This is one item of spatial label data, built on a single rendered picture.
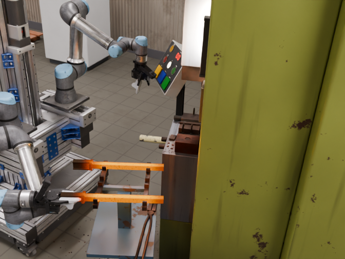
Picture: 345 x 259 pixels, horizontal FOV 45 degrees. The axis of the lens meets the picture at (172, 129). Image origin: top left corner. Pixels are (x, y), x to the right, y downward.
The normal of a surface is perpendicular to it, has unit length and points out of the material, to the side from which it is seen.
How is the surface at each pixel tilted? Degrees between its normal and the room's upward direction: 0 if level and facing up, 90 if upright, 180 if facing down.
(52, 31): 90
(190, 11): 90
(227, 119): 90
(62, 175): 0
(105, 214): 0
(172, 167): 90
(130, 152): 0
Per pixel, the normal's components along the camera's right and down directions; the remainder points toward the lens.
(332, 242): -0.15, 0.50
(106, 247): 0.04, -0.86
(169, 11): -0.48, 0.43
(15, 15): 0.28, 0.50
